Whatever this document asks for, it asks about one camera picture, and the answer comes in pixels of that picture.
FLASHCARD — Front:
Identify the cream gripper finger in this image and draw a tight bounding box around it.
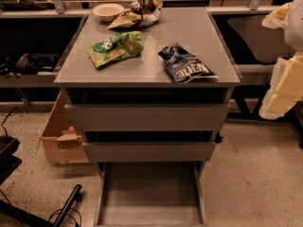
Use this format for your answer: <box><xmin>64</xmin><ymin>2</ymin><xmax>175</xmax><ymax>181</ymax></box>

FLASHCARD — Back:
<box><xmin>258</xmin><ymin>58</ymin><xmax>287</xmax><ymax>120</ymax></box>
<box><xmin>264</xmin><ymin>56</ymin><xmax>303</xmax><ymax>114</ymax></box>

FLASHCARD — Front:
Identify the blue Kettle chip bag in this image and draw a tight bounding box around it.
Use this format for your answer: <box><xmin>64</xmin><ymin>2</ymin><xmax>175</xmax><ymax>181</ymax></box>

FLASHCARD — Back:
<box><xmin>158</xmin><ymin>43</ymin><xmax>218</xmax><ymax>84</ymax></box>

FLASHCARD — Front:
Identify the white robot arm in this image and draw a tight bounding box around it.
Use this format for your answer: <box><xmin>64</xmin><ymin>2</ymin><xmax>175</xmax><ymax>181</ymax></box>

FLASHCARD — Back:
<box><xmin>258</xmin><ymin>0</ymin><xmax>303</xmax><ymax>120</ymax></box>

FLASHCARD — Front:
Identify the brown and white chip bag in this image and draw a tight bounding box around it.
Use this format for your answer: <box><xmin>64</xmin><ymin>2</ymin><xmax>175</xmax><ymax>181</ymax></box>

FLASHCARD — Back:
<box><xmin>108</xmin><ymin>0</ymin><xmax>163</xmax><ymax>29</ymax></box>

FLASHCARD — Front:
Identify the grey drawer cabinet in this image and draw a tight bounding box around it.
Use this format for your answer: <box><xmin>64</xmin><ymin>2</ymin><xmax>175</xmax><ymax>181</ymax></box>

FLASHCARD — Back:
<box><xmin>53</xmin><ymin>7</ymin><xmax>242</xmax><ymax>163</ymax></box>

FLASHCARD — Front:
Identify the green chip bag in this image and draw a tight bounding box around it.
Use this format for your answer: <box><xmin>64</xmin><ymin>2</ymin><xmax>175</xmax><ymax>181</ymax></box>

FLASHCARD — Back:
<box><xmin>86</xmin><ymin>31</ymin><xmax>144</xmax><ymax>69</ymax></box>

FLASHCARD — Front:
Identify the open bottom grey drawer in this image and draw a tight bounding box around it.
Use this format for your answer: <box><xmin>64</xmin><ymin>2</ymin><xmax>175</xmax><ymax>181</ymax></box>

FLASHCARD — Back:
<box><xmin>94</xmin><ymin>162</ymin><xmax>207</xmax><ymax>227</ymax></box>

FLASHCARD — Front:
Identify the middle grey drawer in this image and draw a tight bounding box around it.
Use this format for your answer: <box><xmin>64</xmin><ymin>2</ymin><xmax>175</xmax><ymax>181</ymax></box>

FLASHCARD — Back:
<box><xmin>82</xmin><ymin>142</ymin><xmax>215</xmax><ymax>162</ymax></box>

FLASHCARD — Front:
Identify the top grey drawer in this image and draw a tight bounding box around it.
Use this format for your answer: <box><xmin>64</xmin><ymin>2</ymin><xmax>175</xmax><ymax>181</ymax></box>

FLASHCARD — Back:
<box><xmin>65</xmin><ymin>104</ymin><xmax>229</xmax><ymax>131</ymax></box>

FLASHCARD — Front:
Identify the dark bag on shelf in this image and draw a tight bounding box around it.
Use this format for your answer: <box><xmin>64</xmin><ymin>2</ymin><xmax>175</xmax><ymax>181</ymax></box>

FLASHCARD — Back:
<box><xmin>16</xmin><ymin>53</ymin><xmax>60</xmax><ymax>75</ymax></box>

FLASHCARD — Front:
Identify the black office chair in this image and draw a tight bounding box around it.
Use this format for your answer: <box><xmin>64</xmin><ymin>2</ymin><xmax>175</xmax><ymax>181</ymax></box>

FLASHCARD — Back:
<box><xmin>227</xmin><ymin>15</ymin><xmax>294</xmax><ymax>64</ymax></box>

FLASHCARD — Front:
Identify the white bowl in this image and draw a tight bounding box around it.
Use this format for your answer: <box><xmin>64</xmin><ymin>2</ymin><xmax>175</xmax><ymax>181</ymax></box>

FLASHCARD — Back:
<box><xmin>92</xmin><ymin>3</ymin><xmax>124</xmax><ymax>23</ymax></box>

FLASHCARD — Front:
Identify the cardboard box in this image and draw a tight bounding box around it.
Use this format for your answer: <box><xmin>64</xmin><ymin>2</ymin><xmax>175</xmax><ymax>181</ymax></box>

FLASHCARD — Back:
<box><xmin>41</xmin><ymin>94</ymin><xmax>87</xmax><ymax>163</ymax></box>

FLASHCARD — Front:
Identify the black cable on floor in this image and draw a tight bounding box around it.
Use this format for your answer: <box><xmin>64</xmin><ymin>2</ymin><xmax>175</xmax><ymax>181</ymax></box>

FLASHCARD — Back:
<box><xmin>0</xmin><ymin>107</ymin><xmax>21</xmax><ymax>137</ymax></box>

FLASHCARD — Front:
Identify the black stand base with cables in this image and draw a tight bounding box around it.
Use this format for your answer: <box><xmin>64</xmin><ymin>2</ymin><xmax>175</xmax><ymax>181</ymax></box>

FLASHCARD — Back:
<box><xmin>0</xmin><ymin>136</ymin><xmax>82</xmax><ymax>227</ymax></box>

